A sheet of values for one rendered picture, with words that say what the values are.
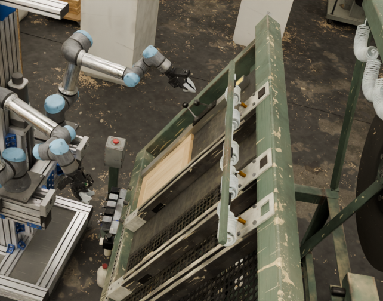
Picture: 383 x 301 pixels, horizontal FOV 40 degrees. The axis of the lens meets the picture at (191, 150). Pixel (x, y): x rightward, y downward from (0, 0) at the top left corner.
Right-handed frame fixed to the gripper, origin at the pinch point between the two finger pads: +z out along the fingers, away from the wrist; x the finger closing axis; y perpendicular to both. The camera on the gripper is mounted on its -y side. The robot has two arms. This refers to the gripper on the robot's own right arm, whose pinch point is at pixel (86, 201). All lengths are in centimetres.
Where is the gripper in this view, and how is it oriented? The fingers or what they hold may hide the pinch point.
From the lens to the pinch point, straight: 254.9
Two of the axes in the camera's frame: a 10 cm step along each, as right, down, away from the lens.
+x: 2.4, -6.2, 7.5
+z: 3.1, 7.8, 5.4
